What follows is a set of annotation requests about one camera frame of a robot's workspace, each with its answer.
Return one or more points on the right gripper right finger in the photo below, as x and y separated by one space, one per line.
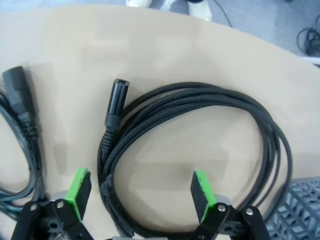
202 192

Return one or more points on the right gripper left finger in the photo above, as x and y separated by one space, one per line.
77 190

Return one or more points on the grey plastic lattice basket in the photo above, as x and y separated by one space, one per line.
300 205

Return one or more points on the white sneaker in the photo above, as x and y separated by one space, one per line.
201 8
138 3

